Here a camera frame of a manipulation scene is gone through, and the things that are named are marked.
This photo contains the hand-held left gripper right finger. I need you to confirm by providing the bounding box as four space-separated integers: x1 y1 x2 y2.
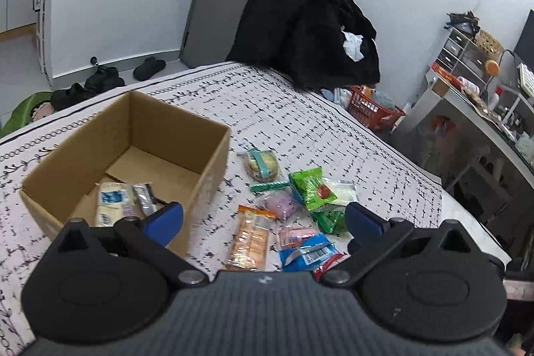
323 202 497 288

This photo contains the orange cracker packet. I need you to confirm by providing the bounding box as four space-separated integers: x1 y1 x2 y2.
225 205 278 271

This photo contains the bright green snack packet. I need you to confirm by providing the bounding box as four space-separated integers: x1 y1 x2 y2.
289 167 338 212

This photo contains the dark green snack packet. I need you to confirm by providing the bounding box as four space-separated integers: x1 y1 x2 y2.
312 206 349 235

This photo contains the grey drawer unit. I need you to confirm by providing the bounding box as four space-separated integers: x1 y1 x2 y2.
436 26 493 85

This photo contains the red snack packet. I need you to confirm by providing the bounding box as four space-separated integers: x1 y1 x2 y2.
313 253 351 282

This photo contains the black coat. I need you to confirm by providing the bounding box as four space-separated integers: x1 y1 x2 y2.
226 0 381 89

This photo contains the black monitor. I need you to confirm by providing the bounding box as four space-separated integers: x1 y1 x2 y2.
513 9 534 69

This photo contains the white crumpled cloth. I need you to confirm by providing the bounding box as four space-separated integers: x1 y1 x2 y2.
341 30 368 62

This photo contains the brown cardboard box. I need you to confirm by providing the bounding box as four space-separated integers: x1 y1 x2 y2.
19 90 232 259

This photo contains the orange plastic basket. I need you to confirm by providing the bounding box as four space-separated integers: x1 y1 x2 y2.
344 86 406 132

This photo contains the thin green stick packet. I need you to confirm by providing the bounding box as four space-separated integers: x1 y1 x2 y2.
249 180 290 193

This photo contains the white narrow rack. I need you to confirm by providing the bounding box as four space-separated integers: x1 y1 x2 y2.
33 0 53 75

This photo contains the dark crumpled bag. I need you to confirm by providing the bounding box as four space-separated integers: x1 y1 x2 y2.
446 11 480 37

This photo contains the printed beige blanket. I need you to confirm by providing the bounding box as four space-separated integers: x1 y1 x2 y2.
0 62 443 356

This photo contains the clear packet purple snack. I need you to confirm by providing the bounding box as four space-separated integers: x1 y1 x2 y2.
255 189 303 221

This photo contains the pale blue bag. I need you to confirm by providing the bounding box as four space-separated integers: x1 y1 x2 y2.
320 87 353 108

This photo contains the white and blue snack packet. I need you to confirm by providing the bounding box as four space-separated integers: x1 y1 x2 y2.
95 182 145 227

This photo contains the wicker basket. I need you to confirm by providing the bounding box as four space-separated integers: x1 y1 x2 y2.
476 30 505 56

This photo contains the green plush toy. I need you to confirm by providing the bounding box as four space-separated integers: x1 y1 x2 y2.
0 91 55 137

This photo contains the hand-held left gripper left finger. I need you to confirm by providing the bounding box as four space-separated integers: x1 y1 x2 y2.
54 203 209 288

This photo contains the pink snack packet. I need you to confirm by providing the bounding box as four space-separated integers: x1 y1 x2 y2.
277 225 320 249

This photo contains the black shoe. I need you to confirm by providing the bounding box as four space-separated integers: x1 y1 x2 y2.
49 84 96 111
83 66 126 93

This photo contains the grey fluffy item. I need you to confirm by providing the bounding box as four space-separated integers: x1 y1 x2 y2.
371 89 397 110

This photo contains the black slipper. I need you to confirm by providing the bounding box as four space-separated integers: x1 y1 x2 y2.
132 56 168 81

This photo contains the clear packet white snack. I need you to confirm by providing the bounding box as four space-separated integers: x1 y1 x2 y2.
323 179 358 207

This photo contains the round cookie packet teal band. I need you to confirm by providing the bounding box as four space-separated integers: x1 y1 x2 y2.
238 148 284 182

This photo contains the silver and brown snack packet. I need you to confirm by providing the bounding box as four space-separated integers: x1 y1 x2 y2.
132 183 168 217

